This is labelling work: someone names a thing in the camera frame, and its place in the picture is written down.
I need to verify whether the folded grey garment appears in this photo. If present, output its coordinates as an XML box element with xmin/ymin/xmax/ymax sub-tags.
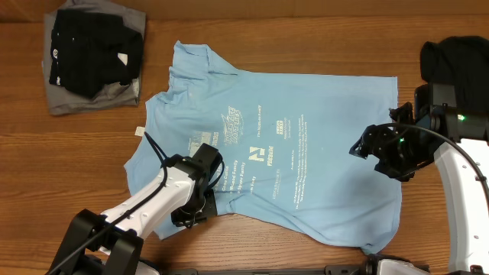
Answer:
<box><xmin>42</xmin><ymin>0</ymin><xmax>146</xmax><ymax>115</ymax></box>

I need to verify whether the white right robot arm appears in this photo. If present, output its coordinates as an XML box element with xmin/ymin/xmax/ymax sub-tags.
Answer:
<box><xmin>349</xmin><ymin>83</ymin><xmax>488</xmax><ymax>274</ymax></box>

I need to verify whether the crumpled black shirt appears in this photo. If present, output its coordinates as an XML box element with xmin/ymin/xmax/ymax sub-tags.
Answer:
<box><xmin>420</xmin><ymin>36</ymin><xmax>488</xmax><ymax>112</ymax></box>

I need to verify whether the folded black garment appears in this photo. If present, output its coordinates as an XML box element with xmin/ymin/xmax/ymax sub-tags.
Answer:
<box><xmin>49</xmin><ymin>9</ymin><xmax>143</xmax><ymax>99</ymax></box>

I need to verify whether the light blue printed t-shirt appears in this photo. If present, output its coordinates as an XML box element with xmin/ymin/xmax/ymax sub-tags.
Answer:
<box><xmin>125</xmin><ymin>43</ymin><xmax>402</xmax><ymax>254</ymax></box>

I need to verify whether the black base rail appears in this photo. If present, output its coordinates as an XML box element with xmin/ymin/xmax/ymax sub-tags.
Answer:
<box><xmin>161</xmin><ymin>265</ymin><xmax>367</xmax><ymax>275</ymax></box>

